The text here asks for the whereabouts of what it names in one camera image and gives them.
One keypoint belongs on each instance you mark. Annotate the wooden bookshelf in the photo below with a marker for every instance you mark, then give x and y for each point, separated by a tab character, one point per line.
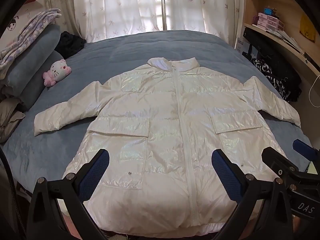
282	43

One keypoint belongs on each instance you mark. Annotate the folded floral purple blanket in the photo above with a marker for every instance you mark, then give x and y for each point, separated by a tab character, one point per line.
27	36

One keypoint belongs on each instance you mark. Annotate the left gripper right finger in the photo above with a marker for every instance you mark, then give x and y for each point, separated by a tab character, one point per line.
274	220

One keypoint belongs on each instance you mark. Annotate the cartoon wall sticker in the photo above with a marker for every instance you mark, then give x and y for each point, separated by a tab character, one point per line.
12	25

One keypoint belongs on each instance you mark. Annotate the pink boxes stack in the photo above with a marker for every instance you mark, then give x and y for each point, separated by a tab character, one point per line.
269	22

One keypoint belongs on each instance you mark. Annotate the hello kitty plush toy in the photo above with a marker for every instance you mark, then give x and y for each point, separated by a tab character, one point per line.
57	72

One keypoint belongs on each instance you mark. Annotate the blue small box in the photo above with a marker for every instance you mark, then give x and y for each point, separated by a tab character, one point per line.
268	11

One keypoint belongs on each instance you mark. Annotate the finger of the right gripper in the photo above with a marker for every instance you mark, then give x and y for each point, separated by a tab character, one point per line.
279	164
305	150

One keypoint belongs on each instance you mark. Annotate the white floral curtain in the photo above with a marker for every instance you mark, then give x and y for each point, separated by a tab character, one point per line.
96	20

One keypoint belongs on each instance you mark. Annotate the blue-grey pillow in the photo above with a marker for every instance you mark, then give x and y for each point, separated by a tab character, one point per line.
36	85
29	62

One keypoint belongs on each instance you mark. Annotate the blue-grey bed blanket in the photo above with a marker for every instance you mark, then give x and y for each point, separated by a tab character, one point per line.
48	154

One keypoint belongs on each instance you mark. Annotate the blue-grey pillow upper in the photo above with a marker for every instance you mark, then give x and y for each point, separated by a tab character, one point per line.
29	62

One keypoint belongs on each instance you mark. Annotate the black white patterned garment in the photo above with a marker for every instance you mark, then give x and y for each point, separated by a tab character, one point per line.
270	62

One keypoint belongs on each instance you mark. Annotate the black clothing pile at headboard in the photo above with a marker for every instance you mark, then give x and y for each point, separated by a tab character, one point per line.
69	44

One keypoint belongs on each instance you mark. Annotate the blue-grey pillow lower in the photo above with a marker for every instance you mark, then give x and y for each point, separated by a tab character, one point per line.
36	85

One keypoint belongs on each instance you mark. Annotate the grey beige crumpled cloth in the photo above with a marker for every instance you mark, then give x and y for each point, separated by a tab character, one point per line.
10	117

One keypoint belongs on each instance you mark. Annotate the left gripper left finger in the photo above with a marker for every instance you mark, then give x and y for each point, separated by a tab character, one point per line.
45	219

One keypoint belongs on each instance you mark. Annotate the white shiny puffer jacket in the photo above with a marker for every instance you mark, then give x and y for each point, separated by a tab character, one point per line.
160	124

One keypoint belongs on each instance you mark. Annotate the yellow envelope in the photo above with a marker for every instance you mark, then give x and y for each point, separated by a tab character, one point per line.
307	29

